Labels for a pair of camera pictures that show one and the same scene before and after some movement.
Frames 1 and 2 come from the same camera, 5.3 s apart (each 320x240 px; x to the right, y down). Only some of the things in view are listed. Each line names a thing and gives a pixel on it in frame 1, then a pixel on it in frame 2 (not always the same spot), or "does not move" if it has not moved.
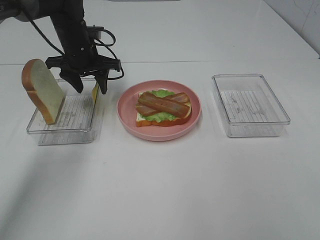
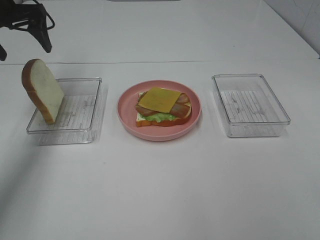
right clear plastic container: [248, 106] does not move
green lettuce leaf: [159, 117] does not move
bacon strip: [161, 104] → [147, 111]
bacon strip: [153, 101] → [181, 109]
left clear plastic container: [80, 120] does not move
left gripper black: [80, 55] → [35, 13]
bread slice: [45, 91] does not move
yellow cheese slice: [94, 92] → [160, 98]
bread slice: [140, 122] does not move
